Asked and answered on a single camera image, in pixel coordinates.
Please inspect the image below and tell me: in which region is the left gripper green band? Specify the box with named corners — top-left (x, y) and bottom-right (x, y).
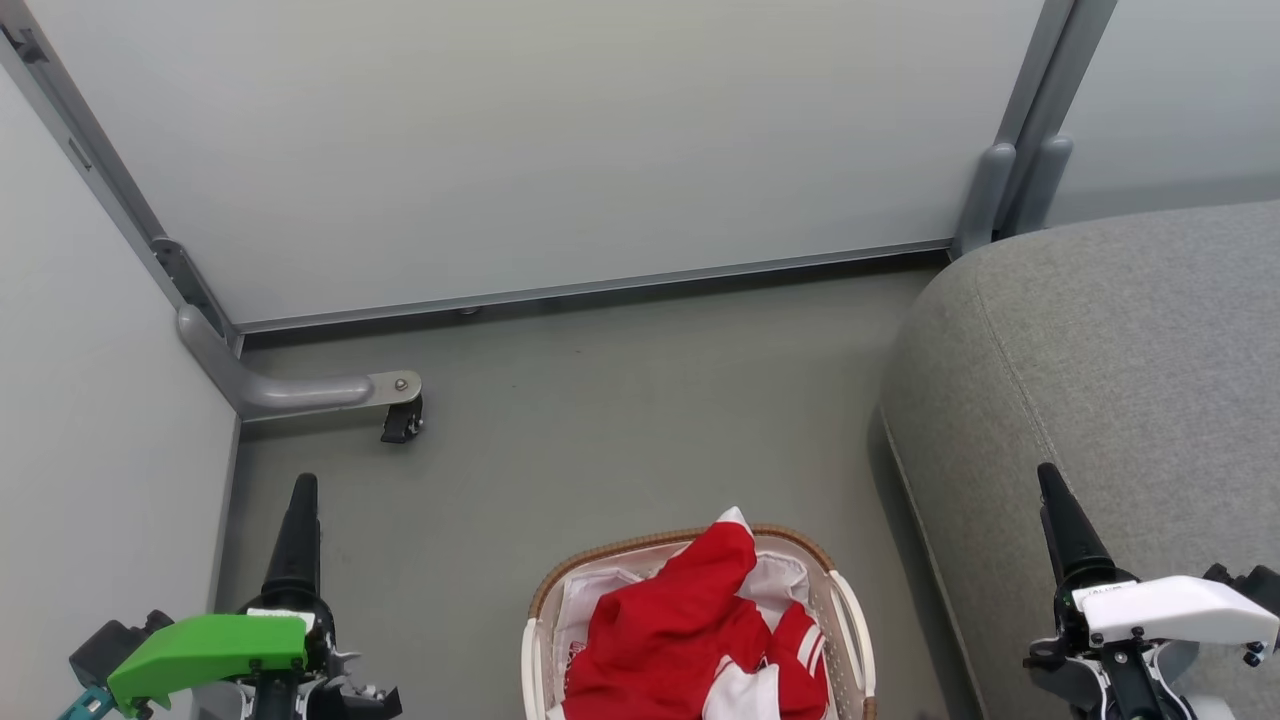
top-left (107, 473), bottom-right (403, 720)

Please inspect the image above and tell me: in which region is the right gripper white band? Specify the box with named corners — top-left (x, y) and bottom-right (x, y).
top-left (1025, 462), bottom-right (1280, 720)

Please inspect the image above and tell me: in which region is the red and white jersey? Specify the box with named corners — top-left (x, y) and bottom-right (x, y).
top-left (562, 507), bottom-right (831, 720)

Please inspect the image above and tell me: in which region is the grey fabric sofa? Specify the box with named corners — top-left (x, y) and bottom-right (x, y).
top-left (878, 200), bottom-right (1280, 720)

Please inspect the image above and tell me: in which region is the long grey partition foot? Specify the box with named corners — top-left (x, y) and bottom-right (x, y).
top-left (177, 303), bottom-right (423, 422)

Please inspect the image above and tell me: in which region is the black caster wheel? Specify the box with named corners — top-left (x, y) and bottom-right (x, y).
top-left (380, 395), bottom-right (425, 445)

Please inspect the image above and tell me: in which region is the white laundry basket brown rim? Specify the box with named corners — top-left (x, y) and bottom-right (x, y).
top-left (520, 523), bottom-right (879, 720)

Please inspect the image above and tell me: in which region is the white cloth in basket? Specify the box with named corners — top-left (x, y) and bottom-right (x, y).
top-left (550, 540), bottom-right (813, 720)

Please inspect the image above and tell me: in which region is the short grey partition foot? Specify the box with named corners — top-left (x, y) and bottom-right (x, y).
top-left (955, 142), bottom-right (1018, 259)
top-left (1010, 135), bottom-right (1075, 237)

